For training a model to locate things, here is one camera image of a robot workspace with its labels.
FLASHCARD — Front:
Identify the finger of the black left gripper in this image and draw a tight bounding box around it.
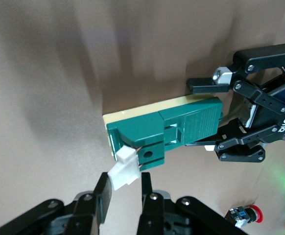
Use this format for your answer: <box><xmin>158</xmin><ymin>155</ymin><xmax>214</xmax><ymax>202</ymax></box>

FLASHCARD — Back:
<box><xmin>186</xmin><ymin>43</ymin><xmax>285</xmax><ymax>116</ymax></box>

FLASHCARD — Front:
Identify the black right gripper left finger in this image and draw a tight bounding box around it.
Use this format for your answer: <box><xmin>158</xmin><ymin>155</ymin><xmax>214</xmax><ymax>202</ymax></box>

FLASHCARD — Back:
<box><xmin>0</xmin><ymin>172</ymin><xmax>114</xmax><ymax>235</ymax></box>

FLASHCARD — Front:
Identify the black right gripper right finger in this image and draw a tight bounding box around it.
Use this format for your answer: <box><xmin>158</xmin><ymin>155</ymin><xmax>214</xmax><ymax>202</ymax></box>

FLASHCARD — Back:
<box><xmin>137</xmin><ymin>172</ymin><xmax>250</xmax><ymax>235</ymax></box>

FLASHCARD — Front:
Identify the green load switch white handle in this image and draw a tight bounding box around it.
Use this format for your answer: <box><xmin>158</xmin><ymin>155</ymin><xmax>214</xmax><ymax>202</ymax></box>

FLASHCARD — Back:
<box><xmin>102</xmin><ymin>94</ymin><xmax>224</xmax><ymax>191</ymax></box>

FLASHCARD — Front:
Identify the red mushroom push button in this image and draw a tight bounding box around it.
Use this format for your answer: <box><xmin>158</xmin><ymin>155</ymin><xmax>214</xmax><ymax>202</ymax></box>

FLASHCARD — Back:
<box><xmin>224</xmin><ymin>205</ymin><xmax>264</xmax><ymax>229</ymax></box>

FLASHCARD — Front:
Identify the brown paper table cover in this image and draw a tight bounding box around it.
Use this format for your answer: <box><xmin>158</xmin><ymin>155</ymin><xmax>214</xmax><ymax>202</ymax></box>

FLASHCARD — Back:
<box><xmin>0</xmin><ymin>0</ymin><xmax>285</xmax><ymax>235</ymax></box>

